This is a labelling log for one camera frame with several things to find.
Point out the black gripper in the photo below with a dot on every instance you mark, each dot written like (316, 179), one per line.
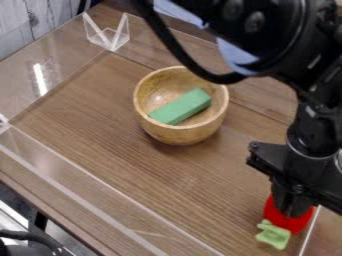
(304, 181)

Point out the red plush strawberry fruit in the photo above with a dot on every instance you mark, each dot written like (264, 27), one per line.
(277, 227)

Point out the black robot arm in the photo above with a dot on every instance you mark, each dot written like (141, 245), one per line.
(288, 39)

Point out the green rectangular block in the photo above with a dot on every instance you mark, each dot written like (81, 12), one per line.
(182, 108)

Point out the wooden bowl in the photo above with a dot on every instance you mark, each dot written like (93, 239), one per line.
(161, 87)

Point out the black table frame leg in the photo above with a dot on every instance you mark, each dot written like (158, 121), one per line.
(38, 224)

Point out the clear acrylic front wall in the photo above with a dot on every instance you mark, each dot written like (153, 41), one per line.
(110, 221)

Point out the clear acrylic corner bracket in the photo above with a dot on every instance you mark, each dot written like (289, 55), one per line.
(107, 38)

